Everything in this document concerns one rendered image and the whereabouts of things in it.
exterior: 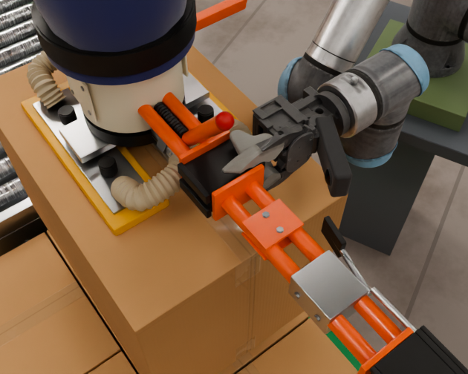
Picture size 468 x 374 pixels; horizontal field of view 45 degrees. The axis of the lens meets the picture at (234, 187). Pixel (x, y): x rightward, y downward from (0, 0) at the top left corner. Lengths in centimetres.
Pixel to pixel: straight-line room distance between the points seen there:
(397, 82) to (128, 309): 51
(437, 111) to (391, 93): 63
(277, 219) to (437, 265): 151
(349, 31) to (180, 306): 53
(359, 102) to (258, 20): 218
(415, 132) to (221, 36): 158
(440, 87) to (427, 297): 84
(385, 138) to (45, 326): 90
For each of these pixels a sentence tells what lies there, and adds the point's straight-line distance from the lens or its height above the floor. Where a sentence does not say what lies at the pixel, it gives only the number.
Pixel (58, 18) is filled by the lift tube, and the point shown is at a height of 138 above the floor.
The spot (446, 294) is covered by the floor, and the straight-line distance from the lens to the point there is 215.
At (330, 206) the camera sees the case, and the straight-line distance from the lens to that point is 92.
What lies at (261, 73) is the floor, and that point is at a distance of 269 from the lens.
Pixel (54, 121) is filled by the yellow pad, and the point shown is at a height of 109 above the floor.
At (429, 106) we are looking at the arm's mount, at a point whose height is 80.
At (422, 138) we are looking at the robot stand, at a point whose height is 75.
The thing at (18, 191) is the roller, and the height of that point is 53.
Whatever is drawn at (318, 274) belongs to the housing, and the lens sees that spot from 68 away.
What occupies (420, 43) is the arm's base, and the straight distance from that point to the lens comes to 154.
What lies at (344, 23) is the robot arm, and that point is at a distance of 100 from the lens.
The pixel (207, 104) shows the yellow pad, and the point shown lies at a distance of 102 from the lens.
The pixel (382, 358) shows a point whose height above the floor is 123.
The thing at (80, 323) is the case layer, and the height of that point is 54.
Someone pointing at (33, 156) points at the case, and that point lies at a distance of 102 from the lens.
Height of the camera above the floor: 182
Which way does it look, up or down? 54 degrees down
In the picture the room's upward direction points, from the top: straight up
